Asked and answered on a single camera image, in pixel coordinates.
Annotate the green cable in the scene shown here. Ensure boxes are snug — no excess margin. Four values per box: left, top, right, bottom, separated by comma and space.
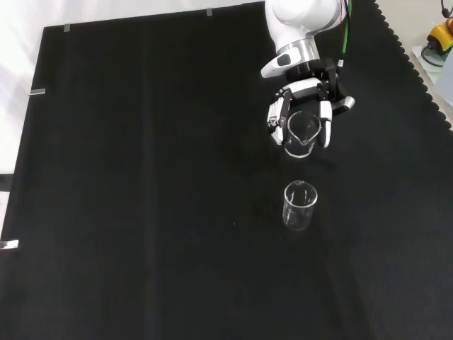
338, 0, 355, 68

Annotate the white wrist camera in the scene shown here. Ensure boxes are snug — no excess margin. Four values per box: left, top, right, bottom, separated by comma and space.
260, 52, 299, 79

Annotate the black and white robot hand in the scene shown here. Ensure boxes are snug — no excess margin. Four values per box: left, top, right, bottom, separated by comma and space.
265, 58, 356, 152

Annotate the pale board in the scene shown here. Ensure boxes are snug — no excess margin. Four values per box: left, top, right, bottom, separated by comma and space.
411, 45, 453, 86

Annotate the black stop button cable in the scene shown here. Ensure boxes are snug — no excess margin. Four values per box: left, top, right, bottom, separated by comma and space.
420, 42, 444, 68

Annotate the yellow stop button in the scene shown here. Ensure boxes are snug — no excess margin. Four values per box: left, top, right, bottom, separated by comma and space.
426, 16, 453, 55

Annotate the clear glass beaker with graduations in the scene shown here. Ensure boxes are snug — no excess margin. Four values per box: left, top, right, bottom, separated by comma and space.
284, 110, 323, 159

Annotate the clear plain glass beaker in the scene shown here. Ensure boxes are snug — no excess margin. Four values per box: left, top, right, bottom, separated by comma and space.
282, 179, 319, 232

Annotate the black bench cloth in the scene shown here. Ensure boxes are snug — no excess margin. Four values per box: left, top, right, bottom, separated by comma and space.
0, 0, 453, 340

